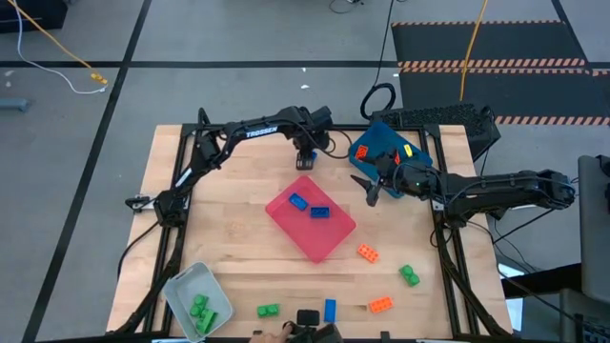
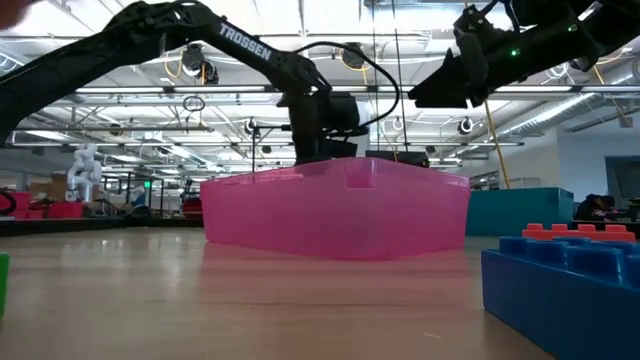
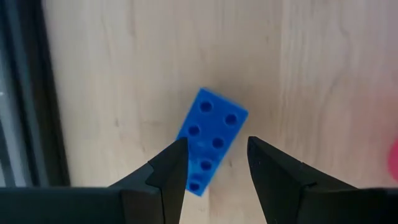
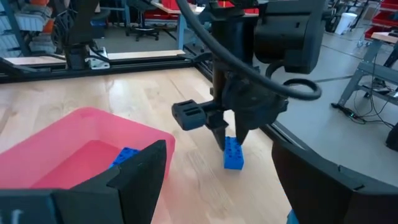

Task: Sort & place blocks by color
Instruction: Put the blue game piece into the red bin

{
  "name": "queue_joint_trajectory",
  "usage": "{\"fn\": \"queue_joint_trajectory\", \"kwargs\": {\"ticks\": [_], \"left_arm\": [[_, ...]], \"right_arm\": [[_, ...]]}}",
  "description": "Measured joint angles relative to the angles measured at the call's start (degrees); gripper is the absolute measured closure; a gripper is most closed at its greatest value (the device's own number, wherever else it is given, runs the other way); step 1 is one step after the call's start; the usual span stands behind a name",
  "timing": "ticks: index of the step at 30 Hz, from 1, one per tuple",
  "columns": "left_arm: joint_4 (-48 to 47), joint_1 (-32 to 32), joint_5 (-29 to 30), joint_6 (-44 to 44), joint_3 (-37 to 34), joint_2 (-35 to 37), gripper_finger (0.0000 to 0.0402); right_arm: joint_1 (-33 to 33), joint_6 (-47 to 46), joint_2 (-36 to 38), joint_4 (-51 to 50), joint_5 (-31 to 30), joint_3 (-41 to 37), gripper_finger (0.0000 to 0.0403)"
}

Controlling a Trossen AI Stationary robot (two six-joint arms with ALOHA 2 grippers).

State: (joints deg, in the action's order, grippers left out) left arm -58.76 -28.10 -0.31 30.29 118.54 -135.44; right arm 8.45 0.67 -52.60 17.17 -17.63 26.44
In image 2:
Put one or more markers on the black monitor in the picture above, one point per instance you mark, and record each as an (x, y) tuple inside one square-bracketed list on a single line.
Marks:
[(400, 157)]

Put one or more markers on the black aluminium table frame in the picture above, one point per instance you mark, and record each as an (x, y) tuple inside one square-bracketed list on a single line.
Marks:
[(100, 226)]

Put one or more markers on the black stand frame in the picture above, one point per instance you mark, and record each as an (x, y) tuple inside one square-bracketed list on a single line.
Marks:
[(270, 128)]

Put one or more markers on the teal plastic bin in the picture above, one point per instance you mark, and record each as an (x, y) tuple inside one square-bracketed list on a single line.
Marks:
[(520, 212)]

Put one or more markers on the silver ventilation duct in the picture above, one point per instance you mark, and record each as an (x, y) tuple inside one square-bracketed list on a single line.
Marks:
[(575, 112)]

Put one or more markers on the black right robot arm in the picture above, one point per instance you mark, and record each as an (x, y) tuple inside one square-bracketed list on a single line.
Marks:
[(575, 35)]

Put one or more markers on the ceiling light strip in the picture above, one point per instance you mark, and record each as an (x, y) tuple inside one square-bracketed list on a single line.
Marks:
[(170, 89), (360, 89), (535, 89)]

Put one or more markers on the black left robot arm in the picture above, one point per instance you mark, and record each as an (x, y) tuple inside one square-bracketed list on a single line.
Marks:
[(75, 65)]

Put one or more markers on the person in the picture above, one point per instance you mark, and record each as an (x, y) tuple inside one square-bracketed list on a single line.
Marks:
[(595, 207)]

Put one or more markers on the red storage bin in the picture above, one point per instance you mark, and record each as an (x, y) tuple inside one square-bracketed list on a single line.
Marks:
[(192, 206), (22, 205), (65, 210)]

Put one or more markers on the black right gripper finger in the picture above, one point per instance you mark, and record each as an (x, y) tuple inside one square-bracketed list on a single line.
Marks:
[(445, 75), (445, 100)]

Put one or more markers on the pink translucent plastic bin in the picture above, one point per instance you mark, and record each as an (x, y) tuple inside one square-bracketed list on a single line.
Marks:
[(300, 215)]

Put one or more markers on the blue toy building block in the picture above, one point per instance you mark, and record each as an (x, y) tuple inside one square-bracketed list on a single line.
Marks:
[(550, 300)]

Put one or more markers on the orange toy building block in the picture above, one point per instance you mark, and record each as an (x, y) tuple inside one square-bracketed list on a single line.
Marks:
[(600, 236)]

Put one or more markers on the green toy building block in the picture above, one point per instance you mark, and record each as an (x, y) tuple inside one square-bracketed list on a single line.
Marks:
[(4, 285)]

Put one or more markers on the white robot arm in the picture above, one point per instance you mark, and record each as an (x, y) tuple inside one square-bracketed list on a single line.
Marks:
[(85, 172)]

